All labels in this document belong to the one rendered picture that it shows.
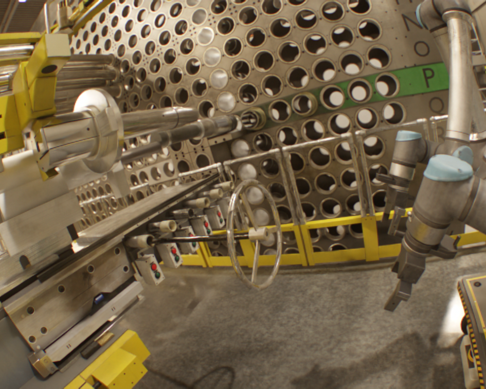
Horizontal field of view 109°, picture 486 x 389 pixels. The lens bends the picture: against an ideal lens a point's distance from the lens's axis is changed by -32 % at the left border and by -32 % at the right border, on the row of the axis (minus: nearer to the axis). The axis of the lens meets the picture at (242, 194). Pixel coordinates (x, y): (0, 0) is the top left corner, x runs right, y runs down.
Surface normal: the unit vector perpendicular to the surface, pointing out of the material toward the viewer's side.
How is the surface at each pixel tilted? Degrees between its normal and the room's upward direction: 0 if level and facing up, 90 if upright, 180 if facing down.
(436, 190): 83
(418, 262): 24
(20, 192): 68
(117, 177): 90
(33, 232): 90
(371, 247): 90
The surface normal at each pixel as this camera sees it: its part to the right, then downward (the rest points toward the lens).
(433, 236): -0.32, 0.51
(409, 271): -0.53, 0.47
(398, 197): -0.32, 0.20
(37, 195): 0.69, -0.48
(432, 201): -0.85, 0.30
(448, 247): -0.01, -0.84
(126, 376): 0.86, -0.15
